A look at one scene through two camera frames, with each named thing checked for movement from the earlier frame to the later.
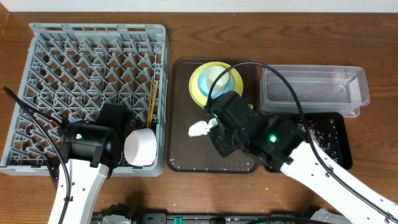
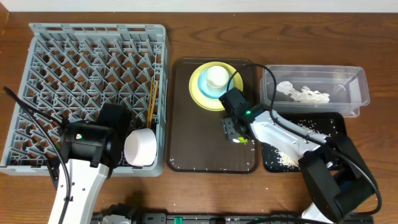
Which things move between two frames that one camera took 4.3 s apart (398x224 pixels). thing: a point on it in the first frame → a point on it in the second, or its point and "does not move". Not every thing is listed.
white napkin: (201, 127) → (305, 95)
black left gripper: (116, 144) does not move
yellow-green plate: (198, 96) does not move
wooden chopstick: (149, 104) does not move
